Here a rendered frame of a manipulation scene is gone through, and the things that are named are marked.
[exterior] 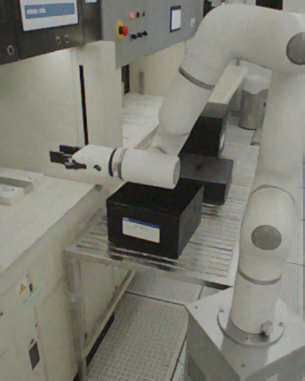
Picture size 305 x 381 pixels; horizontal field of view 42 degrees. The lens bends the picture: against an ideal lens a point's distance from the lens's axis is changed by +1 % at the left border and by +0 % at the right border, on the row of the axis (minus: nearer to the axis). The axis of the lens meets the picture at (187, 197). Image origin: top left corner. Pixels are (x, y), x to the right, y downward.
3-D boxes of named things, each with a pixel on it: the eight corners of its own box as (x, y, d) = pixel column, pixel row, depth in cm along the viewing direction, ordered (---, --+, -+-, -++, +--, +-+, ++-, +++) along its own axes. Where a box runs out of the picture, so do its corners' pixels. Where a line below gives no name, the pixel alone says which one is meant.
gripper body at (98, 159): (112, 184, 98) (71, 178, 100) (127, 169, 107) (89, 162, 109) (111, 157, 94) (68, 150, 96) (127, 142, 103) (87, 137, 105)
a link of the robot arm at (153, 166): (134, 142, 102) (120, 155, 94) (183, 150, 100) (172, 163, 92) (134, 171, 106) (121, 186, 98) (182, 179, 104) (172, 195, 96)
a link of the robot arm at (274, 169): (240, 239, 96) (248, 207, 109) (290, 248, 93) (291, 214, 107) (273, 12, 72) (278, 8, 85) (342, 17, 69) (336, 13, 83)
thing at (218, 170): (224, 205, 171) (227, 178, 165) (159, 194, 176) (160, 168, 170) (232, 177, 197) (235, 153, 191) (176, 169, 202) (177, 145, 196)
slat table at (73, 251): (212, 427, 162) (232, 286, 126) (79, 389, 174) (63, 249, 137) (249, 249, 273) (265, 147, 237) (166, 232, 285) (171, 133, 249)
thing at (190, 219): (105, 241, 143) (103, 200, 135) (140, 207, 166) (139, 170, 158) (177, 260, 135) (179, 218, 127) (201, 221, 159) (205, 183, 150)
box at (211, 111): (218, 163, 210) (222, 118, 198) (166, 156, 215) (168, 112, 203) (225, 145, 235) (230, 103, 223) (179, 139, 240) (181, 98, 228)
